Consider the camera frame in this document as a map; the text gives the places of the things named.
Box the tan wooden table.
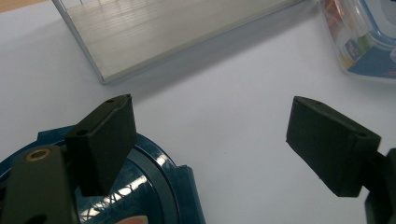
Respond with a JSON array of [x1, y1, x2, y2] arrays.
[[0, 0, 48, 14]]

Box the white wire shelf rack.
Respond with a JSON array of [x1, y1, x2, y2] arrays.
[[50, 0, 309, 85]]

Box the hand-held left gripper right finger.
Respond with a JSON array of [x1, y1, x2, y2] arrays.
[[285, 95, 382, 198]]

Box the dark blue round container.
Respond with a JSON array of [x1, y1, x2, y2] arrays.
[[0, 125, 207, 224]]

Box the clear rectangular container blue lid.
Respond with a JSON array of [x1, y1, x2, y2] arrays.
[[320, 0, 396, 82]]

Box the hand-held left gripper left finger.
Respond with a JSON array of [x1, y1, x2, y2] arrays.
[[64, 93, 139, 198]]

